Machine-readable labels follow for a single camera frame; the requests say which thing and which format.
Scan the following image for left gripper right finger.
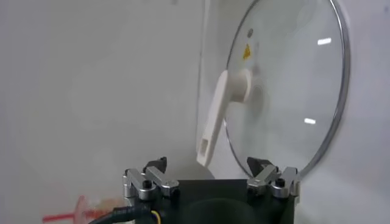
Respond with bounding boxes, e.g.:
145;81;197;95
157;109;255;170
246;156;301;200

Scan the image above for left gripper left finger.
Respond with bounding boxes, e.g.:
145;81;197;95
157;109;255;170
122;156;180;201

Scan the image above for glass lid white handle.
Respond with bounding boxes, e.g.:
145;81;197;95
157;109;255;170
194;0;351;179

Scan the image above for milk tea plastic cup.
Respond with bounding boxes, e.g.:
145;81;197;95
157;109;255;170
73;194;122;222

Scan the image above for red drinking straw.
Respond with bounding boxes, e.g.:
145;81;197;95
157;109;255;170
42;212;92;223

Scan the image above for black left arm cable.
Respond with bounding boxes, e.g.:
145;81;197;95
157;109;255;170
88;205;162;224

